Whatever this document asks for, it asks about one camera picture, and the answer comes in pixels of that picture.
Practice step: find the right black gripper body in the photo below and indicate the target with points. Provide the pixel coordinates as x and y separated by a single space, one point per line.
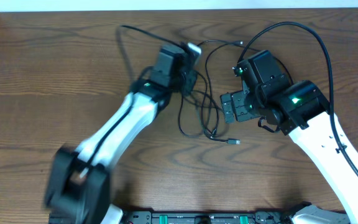
242 111

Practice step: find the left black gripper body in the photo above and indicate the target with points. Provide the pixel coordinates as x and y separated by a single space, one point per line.
184 83

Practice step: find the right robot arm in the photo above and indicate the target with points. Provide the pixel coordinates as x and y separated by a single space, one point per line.
299 111

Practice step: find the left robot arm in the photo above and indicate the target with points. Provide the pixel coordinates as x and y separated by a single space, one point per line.
78 189

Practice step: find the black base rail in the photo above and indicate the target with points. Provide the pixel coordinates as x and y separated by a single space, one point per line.
204 217

